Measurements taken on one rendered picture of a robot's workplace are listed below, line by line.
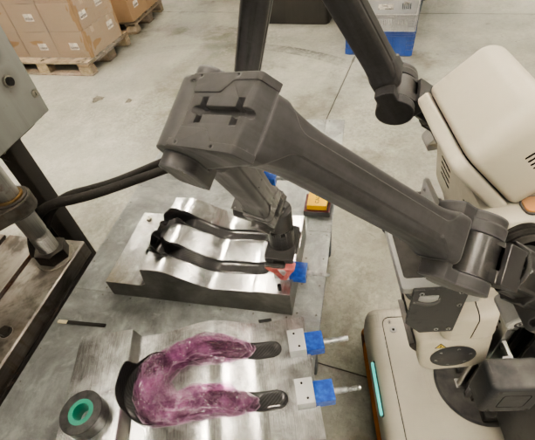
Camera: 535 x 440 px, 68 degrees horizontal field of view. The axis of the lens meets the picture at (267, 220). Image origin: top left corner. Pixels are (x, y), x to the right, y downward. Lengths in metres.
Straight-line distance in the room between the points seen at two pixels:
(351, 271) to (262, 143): 1.78
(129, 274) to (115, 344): 0.24
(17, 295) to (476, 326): 1.21
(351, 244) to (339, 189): 1.81
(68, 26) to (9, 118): 3.30
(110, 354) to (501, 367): 0.86
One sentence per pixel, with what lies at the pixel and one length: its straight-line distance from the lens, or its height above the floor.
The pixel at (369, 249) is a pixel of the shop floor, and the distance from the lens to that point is 2.18.
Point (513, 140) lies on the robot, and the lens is 0.61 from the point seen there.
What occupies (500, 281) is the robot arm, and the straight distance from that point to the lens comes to 0.57.
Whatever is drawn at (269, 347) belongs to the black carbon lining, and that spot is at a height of 0.85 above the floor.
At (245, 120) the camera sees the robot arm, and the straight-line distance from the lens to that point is 0.33.
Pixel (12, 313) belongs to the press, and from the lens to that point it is 1.34.
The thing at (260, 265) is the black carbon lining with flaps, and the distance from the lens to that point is 1.01.
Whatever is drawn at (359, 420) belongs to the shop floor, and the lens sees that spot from 1.76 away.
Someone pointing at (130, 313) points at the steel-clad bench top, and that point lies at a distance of 1.13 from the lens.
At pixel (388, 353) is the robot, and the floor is 0.28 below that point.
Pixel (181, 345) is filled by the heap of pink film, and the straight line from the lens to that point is 0.90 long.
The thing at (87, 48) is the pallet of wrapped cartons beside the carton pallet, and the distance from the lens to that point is 4.67.
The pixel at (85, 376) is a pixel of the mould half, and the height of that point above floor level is 0.91.
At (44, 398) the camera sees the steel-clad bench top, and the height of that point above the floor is 0.80.
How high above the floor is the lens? 1.68
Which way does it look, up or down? 46 degrees down
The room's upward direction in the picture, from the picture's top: 10 degrees counter-clockwise
